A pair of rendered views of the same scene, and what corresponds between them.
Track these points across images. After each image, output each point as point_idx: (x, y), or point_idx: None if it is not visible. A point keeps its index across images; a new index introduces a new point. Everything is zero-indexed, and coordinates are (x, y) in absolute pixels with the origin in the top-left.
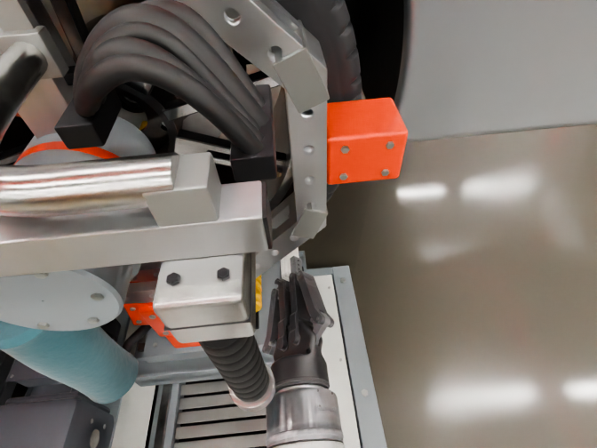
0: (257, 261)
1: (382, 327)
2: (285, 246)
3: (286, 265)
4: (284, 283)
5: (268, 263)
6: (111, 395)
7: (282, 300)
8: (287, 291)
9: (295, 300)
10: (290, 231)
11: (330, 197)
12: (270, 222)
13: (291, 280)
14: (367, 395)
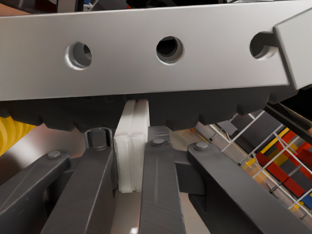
0: (98, 38)
1: None
2: (214, 55)
3: (144, 123)
4: (113, 155)
5: (115, 74)
6: None
7: (87, 182)
8: (110, 178)
9: (174, 203)
10: (282, 15)
11: (259, 107)
12: None
13: (159, 152)
14: None
